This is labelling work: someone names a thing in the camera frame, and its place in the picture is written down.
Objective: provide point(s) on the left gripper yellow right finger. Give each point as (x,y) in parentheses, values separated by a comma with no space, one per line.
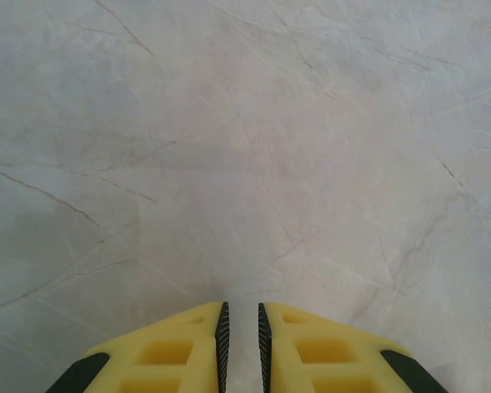
(331,360)

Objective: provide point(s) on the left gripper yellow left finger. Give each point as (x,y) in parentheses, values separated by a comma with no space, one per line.
(155,360)

